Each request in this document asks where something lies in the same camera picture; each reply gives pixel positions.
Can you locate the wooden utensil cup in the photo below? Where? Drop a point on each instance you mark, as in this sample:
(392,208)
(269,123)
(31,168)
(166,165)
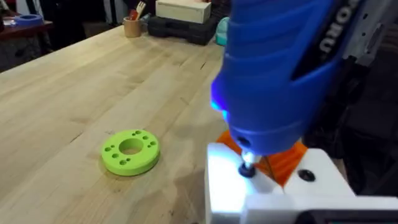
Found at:
(132,28)

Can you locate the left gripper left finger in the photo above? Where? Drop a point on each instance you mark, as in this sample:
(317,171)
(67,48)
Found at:
(224,180)

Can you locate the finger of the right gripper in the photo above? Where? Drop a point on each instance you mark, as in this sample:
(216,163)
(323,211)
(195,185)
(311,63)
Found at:
(373,28)

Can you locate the small black screw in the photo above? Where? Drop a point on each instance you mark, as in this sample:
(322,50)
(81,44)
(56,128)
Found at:
(247,171)

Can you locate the beige box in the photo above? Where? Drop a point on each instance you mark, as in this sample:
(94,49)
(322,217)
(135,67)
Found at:
(183,11)

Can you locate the green disc with holes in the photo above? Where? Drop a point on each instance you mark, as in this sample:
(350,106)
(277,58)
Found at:
(130,152)

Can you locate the blue electric screwdriver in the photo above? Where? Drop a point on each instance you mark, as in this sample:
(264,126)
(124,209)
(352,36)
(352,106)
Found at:
(267,77)

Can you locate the red spatula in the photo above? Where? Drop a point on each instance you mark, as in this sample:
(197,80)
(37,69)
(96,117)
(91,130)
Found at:
(133,15)

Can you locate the dark red side table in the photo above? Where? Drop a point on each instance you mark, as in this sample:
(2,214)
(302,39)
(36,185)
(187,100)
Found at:
(21,31)

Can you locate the wooden fork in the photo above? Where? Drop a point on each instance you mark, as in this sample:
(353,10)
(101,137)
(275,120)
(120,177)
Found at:
(140,7)

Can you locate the black tool case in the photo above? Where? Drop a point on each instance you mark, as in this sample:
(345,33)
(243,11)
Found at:
(183,31)

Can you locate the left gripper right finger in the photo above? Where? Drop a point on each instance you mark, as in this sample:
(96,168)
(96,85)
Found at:
(323,180)

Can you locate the teal container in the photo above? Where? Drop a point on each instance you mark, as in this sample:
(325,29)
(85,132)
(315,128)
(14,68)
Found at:
(222,32)

